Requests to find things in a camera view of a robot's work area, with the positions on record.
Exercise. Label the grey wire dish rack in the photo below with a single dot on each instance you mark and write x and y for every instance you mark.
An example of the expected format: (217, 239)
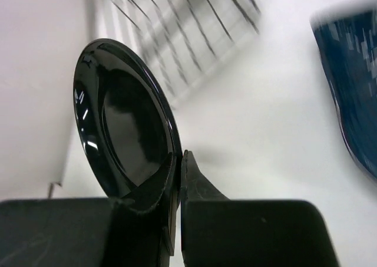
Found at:
(185, 42)

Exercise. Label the dark blue leaf plate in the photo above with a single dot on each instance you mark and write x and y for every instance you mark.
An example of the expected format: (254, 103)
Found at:
(346, 39)

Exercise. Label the glossy black round plate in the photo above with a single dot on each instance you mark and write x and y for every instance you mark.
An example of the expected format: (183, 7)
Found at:
(128, 131)

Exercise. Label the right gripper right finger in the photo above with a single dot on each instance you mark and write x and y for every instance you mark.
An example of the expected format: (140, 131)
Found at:
(218, 231)

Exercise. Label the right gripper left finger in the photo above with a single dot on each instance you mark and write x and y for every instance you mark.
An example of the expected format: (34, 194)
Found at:
(136, 230)

